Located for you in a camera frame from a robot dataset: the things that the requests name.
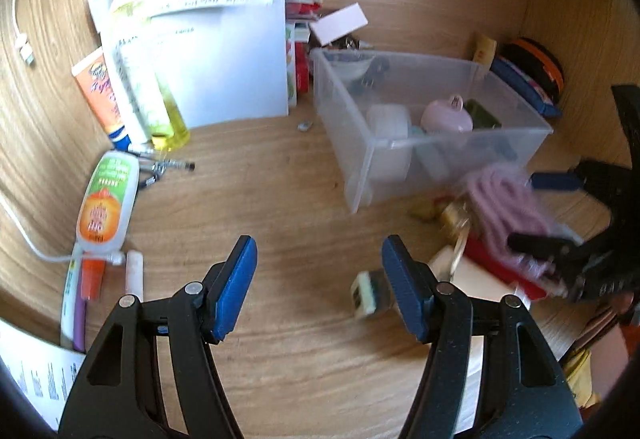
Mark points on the black plug adapter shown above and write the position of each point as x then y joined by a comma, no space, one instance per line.
372,76

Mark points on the green orange glue bottle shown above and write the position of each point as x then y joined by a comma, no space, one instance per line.
105,209

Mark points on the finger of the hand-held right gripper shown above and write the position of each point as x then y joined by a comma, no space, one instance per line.
537,244
552,181

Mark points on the dark green small box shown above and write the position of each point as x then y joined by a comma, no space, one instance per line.
482,116

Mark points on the red flat packet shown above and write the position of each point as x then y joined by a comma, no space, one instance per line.
500,269

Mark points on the purple pen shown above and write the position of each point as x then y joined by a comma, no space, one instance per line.
80,324

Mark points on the pink round container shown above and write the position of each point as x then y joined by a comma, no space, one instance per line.
442,116

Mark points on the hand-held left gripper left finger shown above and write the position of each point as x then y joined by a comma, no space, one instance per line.
235,291

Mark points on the clear plastic storage box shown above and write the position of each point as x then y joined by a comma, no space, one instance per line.
350,129

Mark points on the yellow liquid bottle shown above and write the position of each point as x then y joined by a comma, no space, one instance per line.
172,119

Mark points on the wooden desktop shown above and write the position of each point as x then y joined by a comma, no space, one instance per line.
280,199

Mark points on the orange black round case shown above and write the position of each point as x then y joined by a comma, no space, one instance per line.
540,64

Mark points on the printed instruction leaflet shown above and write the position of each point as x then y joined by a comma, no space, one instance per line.
35,369

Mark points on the small green white block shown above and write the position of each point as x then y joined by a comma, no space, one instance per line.
367,294

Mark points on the white blank card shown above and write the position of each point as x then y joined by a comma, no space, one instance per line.
340,24

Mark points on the gold keys bunch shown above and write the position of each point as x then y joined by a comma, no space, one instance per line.
452,216

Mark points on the orange capped marker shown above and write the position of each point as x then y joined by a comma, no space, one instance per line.
91,279

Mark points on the large white paper sheet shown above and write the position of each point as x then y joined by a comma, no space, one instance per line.
235,64

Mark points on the white green tube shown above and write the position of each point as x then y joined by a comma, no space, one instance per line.
135,94

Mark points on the white tape roll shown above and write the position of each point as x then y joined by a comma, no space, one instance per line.
387,124

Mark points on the white lip balm stick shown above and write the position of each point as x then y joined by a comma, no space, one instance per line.
134,274

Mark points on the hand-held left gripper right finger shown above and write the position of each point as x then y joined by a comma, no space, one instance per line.
405,291

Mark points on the stack of red white packets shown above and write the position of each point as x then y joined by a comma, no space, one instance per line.
300,69

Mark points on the yellow soft object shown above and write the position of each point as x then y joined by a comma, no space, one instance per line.
580,369

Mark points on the beige small tube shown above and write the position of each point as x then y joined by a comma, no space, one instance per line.
484,49

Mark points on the white slim tube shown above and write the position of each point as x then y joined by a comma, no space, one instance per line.
67,309

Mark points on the silver metal pen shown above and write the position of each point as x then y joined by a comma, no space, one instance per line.
172,164

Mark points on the orange cream tube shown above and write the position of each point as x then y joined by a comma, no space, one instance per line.
97,89

